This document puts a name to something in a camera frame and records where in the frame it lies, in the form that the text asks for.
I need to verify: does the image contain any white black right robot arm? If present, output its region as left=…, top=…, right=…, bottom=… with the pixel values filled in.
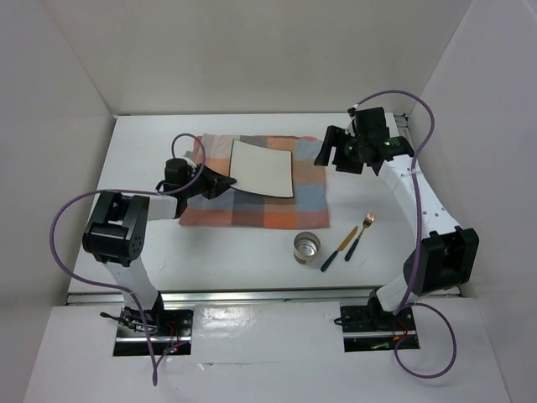
left=315, top=126, right=479, bottom=331

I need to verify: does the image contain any aluminium right side rail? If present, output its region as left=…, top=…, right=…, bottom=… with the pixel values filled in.
left=394, top=113, right=411, bottom=138

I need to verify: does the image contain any gold fork green handle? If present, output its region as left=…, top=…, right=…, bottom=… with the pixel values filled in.
left=344, top=212, right=375, bottom=262

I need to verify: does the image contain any square white plate black rim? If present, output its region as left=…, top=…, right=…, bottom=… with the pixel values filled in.
left=229, top=139, right=294, bottom=199

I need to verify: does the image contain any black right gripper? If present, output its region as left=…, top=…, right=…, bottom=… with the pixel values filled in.
left=314, top=124, right=368, bottom=175

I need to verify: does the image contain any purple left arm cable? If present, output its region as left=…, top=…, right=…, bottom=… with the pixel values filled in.
left=49, top=133, right=206, bottom=387

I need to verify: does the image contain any aluminium rail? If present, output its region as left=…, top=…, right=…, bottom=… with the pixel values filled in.
left=394, top=113, right=411, bottom=138
left=65, top=285, right=462, bottom=306

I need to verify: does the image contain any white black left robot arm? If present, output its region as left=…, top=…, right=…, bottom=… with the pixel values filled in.
left=82, top=158, right=237, bottom=335

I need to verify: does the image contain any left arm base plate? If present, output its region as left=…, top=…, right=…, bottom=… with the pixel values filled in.
left=112, top=309, right=194, bottom=357

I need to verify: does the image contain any gold knife green handle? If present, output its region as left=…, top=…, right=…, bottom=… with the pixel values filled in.
left=321, top=226, right=358, bottom=272

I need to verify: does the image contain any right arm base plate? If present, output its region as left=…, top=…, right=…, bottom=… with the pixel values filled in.
left=333, top=306, right=420, bottom=353

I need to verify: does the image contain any aluminium front rail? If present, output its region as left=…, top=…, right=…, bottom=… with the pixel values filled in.
left=65, top=285, right=462, bottom=306

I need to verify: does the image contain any metal cup tan sleeve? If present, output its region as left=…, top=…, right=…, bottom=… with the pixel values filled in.
left=293, top=231, right=321, bottom=264

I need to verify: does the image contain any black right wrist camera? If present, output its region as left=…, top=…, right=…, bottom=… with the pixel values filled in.
left=354, top=107, right=389, bottom=139

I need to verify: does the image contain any checkered orange blue cloth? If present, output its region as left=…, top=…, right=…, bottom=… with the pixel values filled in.
left=179, top=133, right=331, bottom=230

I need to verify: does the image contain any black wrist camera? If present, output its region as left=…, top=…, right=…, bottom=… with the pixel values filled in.
left=354, top=107, right=389, bottom=139
left=164, top=158, right=192, bottom=187

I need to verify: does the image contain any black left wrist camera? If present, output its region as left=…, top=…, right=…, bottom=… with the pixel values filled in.
left=164, top=158, right=192, bottom=187

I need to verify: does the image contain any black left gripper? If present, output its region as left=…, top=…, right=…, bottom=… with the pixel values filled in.
left=181, top=161, right=236, bottom=199

